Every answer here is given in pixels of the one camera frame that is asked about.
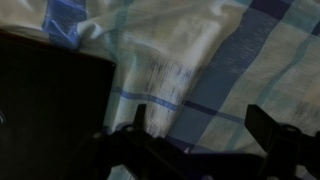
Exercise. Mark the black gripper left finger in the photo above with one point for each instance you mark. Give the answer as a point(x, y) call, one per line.
point(146, 153)

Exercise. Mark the tan folio tablet cover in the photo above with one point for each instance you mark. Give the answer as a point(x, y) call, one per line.
point(50, 100)

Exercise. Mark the blue plaid bedsheet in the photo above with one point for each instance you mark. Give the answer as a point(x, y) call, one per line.
point(216, 50)

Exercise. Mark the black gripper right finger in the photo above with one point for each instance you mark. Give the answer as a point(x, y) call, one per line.
point(283, 150)

